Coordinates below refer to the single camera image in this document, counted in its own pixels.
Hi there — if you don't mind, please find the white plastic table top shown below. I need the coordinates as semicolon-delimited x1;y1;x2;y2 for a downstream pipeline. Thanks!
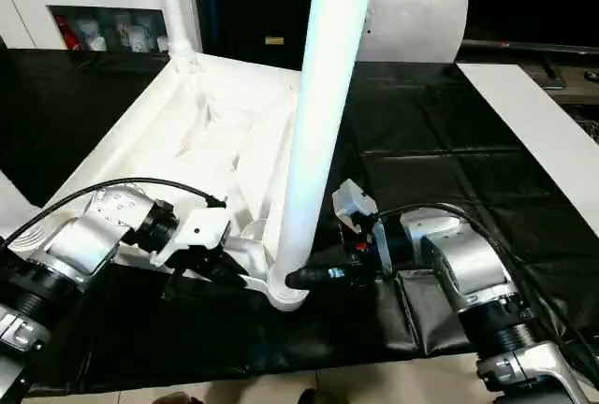
7;52;314;312

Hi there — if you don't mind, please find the white plastic table leg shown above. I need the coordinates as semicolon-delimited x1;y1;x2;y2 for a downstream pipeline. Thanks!
0;172;57;253
270;0;379;291
153;0;200;73

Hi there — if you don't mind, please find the black table mat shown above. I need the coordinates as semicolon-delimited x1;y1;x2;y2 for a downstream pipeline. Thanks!
0;47;599;391

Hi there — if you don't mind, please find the grey cushion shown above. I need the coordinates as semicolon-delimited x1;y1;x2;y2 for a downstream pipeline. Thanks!
358;0;472;65

